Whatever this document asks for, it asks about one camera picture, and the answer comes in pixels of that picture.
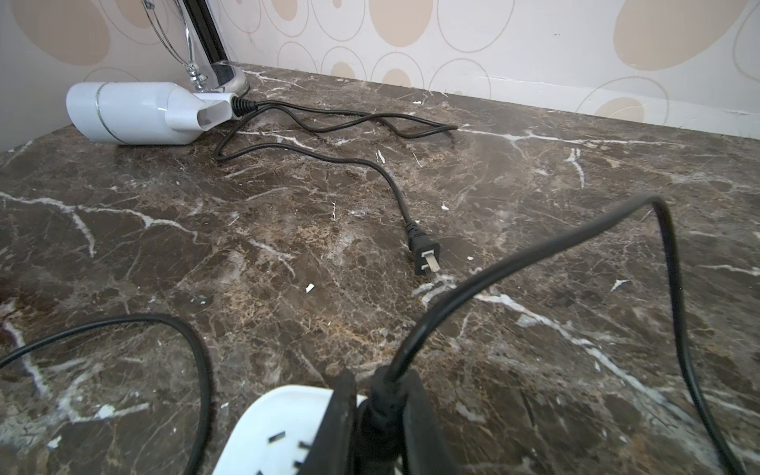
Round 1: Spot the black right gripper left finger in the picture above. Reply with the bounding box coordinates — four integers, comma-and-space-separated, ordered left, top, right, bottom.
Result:
298, 369, 357, 475

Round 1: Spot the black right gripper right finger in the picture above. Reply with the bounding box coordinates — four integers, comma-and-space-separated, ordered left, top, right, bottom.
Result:
403, 369, 460, 475

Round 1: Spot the green dryer black power cord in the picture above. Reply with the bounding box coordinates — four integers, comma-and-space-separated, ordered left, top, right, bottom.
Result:
0, 194, 746, 475

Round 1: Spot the white dryer black power cord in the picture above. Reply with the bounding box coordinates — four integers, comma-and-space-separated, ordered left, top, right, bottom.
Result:
213, 96, 459, 275

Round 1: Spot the white blow dryer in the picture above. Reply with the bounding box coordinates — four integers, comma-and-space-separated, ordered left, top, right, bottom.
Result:
65, 82, 237, 146

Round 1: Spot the white power strip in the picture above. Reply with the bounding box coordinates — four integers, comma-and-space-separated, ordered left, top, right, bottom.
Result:
214, 385, 333, 474

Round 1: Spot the chrome cup rack stand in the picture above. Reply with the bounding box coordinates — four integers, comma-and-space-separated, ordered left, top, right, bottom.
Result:
141, 0, 251, 96

